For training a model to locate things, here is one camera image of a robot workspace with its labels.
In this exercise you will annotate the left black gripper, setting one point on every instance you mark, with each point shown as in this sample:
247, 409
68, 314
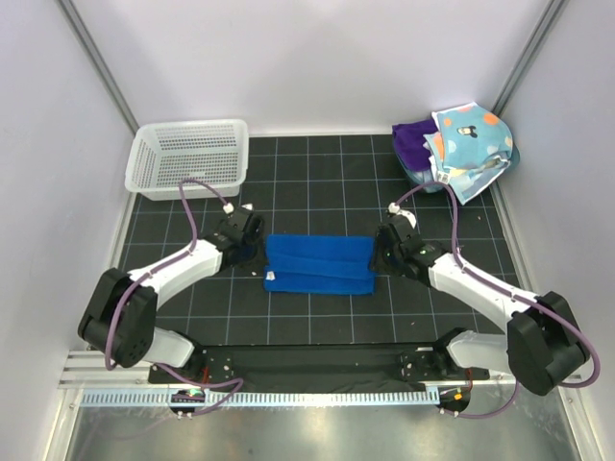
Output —
258, 239

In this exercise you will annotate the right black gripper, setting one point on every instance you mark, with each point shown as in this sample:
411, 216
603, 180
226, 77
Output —
379, 262

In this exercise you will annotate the blue microfiber towel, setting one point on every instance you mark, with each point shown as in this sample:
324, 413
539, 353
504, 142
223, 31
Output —
319, 264

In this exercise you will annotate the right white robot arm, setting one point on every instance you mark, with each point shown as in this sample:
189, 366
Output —
539, 340

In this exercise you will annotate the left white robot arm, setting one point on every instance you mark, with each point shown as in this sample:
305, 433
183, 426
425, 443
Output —
120, 317

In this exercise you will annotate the blue towel container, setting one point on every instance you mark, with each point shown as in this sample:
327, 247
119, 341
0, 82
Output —
417, 178

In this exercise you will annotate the white perforated plastic basket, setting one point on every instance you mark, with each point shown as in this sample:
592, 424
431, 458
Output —
211, 151

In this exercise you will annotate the purple towel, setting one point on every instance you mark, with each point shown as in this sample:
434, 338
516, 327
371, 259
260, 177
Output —
408, 143

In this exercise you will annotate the light blue cartoon towel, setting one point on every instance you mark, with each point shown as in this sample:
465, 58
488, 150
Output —
470, 149

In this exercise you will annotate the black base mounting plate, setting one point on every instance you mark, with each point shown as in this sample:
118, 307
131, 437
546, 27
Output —
325, 368

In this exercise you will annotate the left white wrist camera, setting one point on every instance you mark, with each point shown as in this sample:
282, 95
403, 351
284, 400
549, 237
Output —
230, 208

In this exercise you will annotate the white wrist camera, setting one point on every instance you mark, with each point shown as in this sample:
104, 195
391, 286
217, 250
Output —
230, 208
395, 210

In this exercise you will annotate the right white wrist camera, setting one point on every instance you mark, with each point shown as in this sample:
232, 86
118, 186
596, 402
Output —
395, 210

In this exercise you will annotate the white slotted cable duct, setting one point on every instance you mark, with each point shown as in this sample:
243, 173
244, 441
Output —
187, 398

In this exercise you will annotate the aluminium frame rail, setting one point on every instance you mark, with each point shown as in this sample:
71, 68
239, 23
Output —
88, 368

